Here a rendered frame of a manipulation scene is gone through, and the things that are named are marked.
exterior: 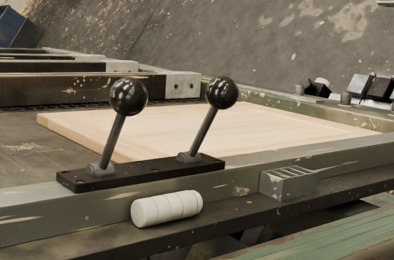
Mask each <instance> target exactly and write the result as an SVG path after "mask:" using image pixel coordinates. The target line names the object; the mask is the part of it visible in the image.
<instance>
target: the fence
mask: <svg viewBox="0 0 394 260"><path fill-rule="evenodd" d="M218 159H220V160H223V161H225V169H222V170H215V171H211V172H204V173H197V174H193V175H186V176H180V177H173V178H169V179H162V180H155V181H151V182H144V183H137V184H131V185H126V186H120V187H112V188H108V189H101V190H95V191H88V192H84V193H74V192H72V191H71V190H69V189H68V188H66V187H65V186H64V185H62V184H60V183H59V182H57V181H53V182H45V183H38V184H30V185H25V186H17V187H9V188H5V189H0V248H2V247H8V246H11V245H16V244H21V243H24V242H30V241H35V240H40V239H44V238H49V237H54V236H57V235H62V234H68V233H71V232H76V231H81V230H86V229H90V228H95V227H100V226H104V225H109V224H114V223H119V222H123V221H128V220H132V218H131V205H132V203H133V202H134V201H135V200H138V199H143V198H148V197H153V196H160V195H163V194H169V193H174V192H179V191H184V190H194V191H196V192H198V193H199V194H200V195H201V197H202V200H203V204H207V203H212V202H215V201H221V200H226V199H231V198H234V197H239V196H245V195H248V194H253V193H258V192H259V183H260V173H261V171H265V170H272V169H278V168H281V167H287V166H294V165H297V166H299V167H302V168H305V169H308V170H311V171H313V172H318V177H317V180H318V179H323V178H327V177H332V176H337V175H343V174H346V173H351V172H356V171H360V170H365V169H370V168H373V167H378V166H383V165H389V164H392V163H394V132H388V133H384V134H376V135H368V136H360V137H356V138H348V139H340V140H336V141H328V142H320V143H312V144H308V145H300V146H292V147H287V148H279V149H272V150H264V151H259V152H251V153H243V154H239V155H231V156H223V157H218Z"/></svg>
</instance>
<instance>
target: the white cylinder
mask: <svg viewBox="0 0 394 260"><path fill-rule="evenodd" d="M202 207H203V200H202V197H201V195H200V194H199V193H198V192H196V191H194V190H184V191H179V192H174V193H169V194H163V195H160V196H153V197H148V198H143V199H138V200H135V201H134V202H133V203H132V205H131V218H132V220H133V223H134V224H135V225H136V226H137V227H139V228H143V227H148V226H151V225H156V224H161V223H165V222H169V221H174V220H178V219H182V218H187V217H192V216H193V215H195V214H198V213H199V212H200V211H201V209H202Z"/></svg>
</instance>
